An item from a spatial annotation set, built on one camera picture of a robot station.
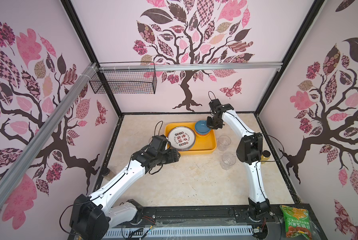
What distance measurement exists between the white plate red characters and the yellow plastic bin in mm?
15

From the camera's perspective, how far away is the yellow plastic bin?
3.17 feet

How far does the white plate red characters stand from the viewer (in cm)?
100
